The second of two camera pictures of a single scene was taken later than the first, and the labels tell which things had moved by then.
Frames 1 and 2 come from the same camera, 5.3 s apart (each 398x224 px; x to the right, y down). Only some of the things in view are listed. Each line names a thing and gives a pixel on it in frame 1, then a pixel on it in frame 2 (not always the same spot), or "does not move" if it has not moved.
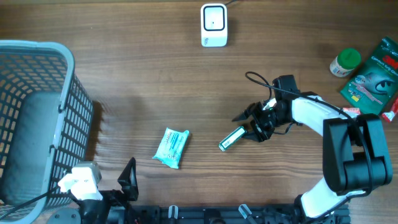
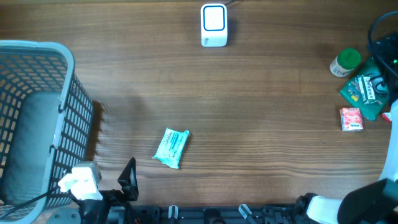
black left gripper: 127,180 does not move
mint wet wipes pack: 171,147 does not move
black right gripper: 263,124 to 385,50
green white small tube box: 232,138 to 367,88
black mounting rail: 234,214 does not move
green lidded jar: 346,61 does not move
